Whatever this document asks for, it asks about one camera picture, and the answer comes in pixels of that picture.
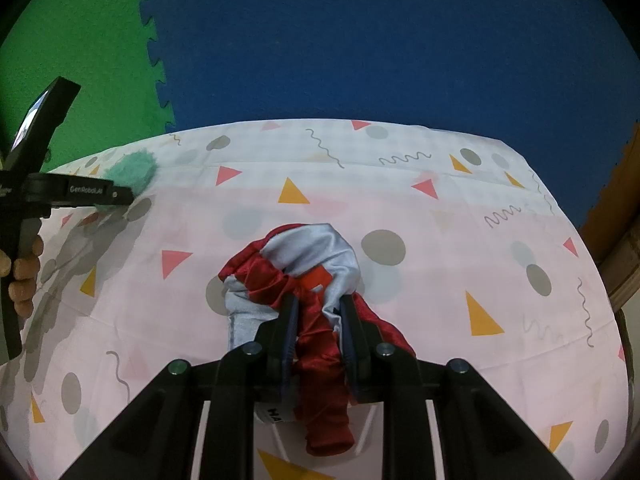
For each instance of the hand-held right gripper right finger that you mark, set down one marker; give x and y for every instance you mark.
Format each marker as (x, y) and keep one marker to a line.
(354, 347)

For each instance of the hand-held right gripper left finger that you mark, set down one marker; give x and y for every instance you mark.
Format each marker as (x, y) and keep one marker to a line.
(280, 347)

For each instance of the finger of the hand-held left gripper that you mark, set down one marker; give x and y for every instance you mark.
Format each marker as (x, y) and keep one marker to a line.
(122, 195)

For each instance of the green fluffy scrunchie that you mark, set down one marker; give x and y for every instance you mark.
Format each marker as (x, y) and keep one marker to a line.
(132, 170)

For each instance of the red silver satin cloth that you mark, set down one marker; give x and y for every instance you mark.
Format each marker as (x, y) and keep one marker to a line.
(310, 255)

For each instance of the person's left hand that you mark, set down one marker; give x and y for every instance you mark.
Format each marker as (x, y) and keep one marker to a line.
(27, 275)

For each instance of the green foam mat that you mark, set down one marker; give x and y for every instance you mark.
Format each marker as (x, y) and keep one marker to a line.
(75, 35)

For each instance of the brown cardboard box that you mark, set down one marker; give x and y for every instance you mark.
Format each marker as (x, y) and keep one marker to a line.
(617, 220)

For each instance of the blue foam mat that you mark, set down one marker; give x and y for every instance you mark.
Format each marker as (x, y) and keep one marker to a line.
(375, 40)

